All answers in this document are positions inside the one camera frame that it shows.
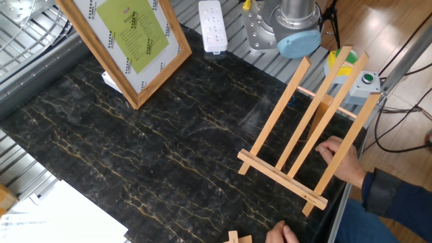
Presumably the white button box red button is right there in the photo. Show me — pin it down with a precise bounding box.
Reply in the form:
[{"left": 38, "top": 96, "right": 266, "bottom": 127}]
[{"left": 101, "top": 70, "right": 124, "bottom": 95}]

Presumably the silver perforated aluminium plate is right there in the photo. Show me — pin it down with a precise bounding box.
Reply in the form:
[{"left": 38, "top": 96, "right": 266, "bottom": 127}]
[{"left": 0, "top": 0, "right": 58, "bottom": 23}]

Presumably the black tripod stand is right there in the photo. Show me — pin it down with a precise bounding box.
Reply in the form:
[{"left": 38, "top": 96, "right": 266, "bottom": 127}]
[{"left": 320, "top": 0, "right": 342, "bottom": 50}]

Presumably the person's right hand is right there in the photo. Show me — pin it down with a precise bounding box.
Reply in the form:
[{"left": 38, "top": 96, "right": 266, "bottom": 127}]
[{"left": 314, "top": 135, "right": 367, "bottom": 189}]

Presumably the small cardboard box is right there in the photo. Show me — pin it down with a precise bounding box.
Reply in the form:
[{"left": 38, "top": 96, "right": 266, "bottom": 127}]
[{"left": 0, "top": 184, "right": 18, "bottom": 217}]

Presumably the blue jeans leg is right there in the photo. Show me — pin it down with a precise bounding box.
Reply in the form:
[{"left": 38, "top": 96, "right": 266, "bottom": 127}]
[{"left": 333, "top": 198, "right": 401, "bottom": 243}]

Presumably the wooden tabletop easel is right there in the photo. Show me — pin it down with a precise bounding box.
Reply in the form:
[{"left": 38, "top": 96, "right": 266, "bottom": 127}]
[{"left": 237, "top": 45, "right": 382, "bottom": 217}]

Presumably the yellow button box green button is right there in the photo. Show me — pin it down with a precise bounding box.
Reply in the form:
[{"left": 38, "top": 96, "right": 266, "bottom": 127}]
[{"left": 323, "top": 49, "right": 358, "bottom": 85}]

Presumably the wooden photo frame green print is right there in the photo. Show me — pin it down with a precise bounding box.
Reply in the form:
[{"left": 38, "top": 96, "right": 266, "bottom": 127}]
[{"left": 55, "top": 0, "right": 192, "bottom": 110}]

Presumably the white power strip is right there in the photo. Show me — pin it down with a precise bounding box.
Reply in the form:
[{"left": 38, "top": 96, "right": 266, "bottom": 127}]
[{"left": 198, "top": 0, "right": 229, "bottom": 55}]

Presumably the right forearm dark blue sleeve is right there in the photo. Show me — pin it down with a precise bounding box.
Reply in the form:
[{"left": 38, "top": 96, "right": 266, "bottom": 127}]
[{"left": 360, "top": 167, "right": 432, "bottom": 241}]

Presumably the white paper stack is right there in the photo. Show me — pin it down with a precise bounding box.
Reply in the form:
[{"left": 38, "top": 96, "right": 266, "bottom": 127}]
[{"left": 0, "top": 180, "right": 129, "bottom": 243}]

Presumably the printed text paper sheet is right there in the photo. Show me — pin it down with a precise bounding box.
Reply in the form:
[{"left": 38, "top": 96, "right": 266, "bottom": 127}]
[{"left": 0, "top": 211, "right": 65, "bottom": 243}]

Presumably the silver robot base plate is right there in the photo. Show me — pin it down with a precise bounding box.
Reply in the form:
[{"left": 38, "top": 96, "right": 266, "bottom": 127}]
[{"left": 241, "top": 0, "right": 288, "bottom": 54}]

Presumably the aluminium frame post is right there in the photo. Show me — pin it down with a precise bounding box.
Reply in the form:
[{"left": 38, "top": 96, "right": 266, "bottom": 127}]
[{"left": 379, "top": 25, "right": 432, "bottom": 97}]

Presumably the grey button box green button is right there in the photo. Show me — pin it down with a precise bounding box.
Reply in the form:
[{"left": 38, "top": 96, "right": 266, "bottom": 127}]
[{"left": 344, "top": 70, "right": 381, "bottom": 106}]

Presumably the aluminium table edge profile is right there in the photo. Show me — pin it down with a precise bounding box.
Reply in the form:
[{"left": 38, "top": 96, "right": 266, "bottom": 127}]
[{"left": 326, "top": 134, "right": 367, "bottom": 243}]

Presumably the small wooden block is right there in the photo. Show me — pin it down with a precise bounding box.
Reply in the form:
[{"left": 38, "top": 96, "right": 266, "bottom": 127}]
[{"left": 222, "top": 230, "right": 252, "bottom": 243}]

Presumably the person's left hand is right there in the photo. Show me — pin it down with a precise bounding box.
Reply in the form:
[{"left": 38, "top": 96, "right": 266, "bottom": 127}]
[{"left": 265, "top": 221, "right": 300, "bottom": 243}]

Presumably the black floor cable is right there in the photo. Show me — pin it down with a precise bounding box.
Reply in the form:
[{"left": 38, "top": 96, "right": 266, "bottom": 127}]
[{"left": 362, "top": 86, "right": 432, "bottom": 155}]

